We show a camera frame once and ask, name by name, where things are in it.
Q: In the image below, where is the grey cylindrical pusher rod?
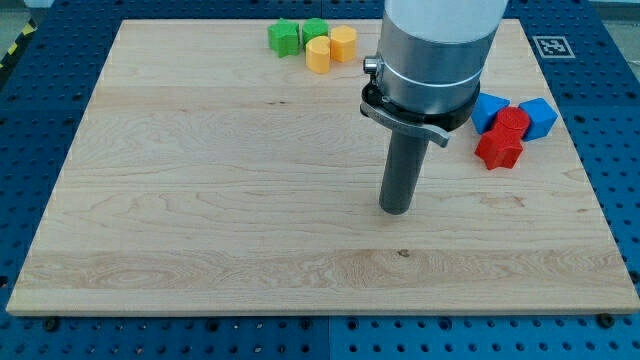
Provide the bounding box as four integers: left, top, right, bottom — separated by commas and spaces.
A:
379, 131, 428, 215

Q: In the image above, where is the green star block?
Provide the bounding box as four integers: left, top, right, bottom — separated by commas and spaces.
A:
267, 18, 300, 58

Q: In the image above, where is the black tool clamp with lever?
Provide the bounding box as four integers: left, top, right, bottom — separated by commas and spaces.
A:
360, 82, 480, 148

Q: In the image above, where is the white fiducial marker tag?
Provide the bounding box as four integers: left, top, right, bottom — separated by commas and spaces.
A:
533, 35, 575, 59

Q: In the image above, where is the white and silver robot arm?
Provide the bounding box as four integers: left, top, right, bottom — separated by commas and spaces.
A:
360, 0, 508, 215

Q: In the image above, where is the red cylinder block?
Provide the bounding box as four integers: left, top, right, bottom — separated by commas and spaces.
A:
493, 107, 531, 139

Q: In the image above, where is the blue triangular block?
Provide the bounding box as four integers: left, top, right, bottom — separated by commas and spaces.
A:
471, 92, 510, 135

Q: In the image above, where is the yellow hexagon block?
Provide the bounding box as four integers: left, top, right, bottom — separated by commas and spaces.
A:
330, 25, 357, 62

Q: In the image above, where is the wooden board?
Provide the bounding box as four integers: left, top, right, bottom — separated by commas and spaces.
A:
7, 20, 639, 317

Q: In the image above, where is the green cylinder block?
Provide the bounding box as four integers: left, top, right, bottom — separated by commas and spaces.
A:
302, 18, 329, 48

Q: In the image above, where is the red star block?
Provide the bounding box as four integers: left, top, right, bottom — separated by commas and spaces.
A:
475, 124, 523, 170

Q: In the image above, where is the yellow heart block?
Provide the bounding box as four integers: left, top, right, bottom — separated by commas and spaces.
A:
305, 36, 331, 74

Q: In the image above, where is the blue cube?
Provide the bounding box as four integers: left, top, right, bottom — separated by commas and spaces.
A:
519, 98, 558, 142

